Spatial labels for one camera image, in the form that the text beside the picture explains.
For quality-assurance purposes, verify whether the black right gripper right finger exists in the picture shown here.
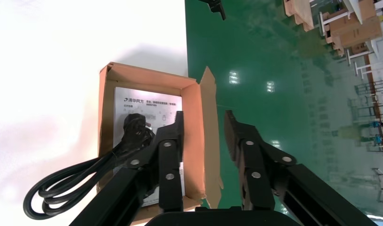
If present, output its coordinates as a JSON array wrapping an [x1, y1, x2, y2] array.
[[224, 110, 379, 226]]

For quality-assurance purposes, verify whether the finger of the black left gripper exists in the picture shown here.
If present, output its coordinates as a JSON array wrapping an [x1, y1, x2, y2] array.
[[198, 0, 227, 21]]

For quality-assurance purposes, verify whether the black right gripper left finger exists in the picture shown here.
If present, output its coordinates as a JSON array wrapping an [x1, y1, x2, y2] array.
[[69, 111, 184, 226]]

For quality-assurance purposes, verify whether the black power cable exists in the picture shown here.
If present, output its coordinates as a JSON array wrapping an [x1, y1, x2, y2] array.
[[23, 113, 156, 220]]

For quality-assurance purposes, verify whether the open brown cardboard box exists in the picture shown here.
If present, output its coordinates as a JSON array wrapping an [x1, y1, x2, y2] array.
[[97, 62, 224, 226]]

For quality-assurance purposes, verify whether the printed white instruction sheet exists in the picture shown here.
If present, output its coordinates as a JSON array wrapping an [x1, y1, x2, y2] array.
[[111, 87, 186, 208]]

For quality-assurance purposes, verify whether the large wooden pallet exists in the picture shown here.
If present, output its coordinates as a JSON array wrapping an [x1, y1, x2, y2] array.
[[283, 0, 315, 32]]

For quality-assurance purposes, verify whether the stacked wooden pallet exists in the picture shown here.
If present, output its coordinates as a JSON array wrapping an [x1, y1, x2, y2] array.
[[322, 0, 383, 57]]

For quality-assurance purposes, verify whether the white table frame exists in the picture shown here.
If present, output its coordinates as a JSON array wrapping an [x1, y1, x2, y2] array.
[[318, 0, 364, 36]]

